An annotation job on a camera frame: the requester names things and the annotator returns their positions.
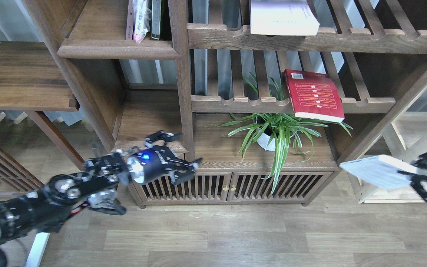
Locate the mauve upright book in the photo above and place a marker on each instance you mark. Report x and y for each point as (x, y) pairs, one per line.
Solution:
(130, 21)

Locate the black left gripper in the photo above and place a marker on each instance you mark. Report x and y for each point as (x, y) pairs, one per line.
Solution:
(149, 164)

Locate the dark green upright book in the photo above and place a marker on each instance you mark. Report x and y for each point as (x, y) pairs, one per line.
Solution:
(156, 19)

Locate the red book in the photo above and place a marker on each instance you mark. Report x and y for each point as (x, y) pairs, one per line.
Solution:
(314, 96)

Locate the dark wooden bookshelf cabinet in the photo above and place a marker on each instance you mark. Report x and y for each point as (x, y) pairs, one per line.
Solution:
(204, 71)

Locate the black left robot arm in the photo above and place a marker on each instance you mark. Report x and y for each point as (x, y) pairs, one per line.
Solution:
(48, 208)

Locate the white pale purple book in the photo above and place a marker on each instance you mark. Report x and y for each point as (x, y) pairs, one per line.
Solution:
(282, 18)

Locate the green spider plant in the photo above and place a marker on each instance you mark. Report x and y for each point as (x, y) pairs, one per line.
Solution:
(285, 124)

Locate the white plant pot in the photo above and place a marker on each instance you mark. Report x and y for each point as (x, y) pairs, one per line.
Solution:
(272, 145)

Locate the light wooden shelf unit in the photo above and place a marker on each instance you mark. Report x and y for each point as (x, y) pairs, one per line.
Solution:
(405, 138)

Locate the yellow green cover book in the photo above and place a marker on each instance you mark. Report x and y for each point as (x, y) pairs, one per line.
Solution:
(382, 171)

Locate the white metal leg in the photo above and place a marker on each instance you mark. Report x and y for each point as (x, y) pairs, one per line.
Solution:
(37, 250)

